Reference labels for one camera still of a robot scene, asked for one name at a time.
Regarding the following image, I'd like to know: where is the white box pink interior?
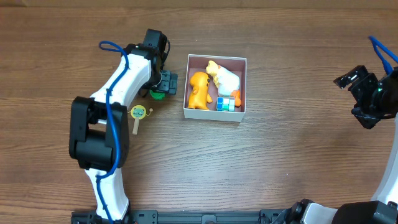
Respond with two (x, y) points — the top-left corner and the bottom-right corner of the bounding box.
(183, 54), (247, 122)

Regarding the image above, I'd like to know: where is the wooden cat rattle drum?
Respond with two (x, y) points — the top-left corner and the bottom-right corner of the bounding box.
(130, 105), (153, 135)

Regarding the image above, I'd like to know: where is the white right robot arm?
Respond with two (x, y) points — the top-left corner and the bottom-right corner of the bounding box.
(280, 65), (397, 224)

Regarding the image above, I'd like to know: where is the orange dinosaur toy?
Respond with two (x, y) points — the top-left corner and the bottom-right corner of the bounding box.
(188, 72), (213, 110)

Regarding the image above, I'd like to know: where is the green round plastic wheel toy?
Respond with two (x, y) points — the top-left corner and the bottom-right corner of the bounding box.
(149, 90), (165, 100)

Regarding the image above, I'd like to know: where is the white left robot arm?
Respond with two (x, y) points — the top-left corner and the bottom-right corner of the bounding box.
(69, 29), (178, 223)

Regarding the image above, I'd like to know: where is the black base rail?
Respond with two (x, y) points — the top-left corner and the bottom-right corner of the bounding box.
(70, 210), (293, 224)

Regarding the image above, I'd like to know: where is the white yellow duck toy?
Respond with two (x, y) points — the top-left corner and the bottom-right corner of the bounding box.
(206, 60), (242, 107)

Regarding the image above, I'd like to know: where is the colourful puzzle cube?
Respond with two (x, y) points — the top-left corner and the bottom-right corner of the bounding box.
(216, 96), (235, 111)

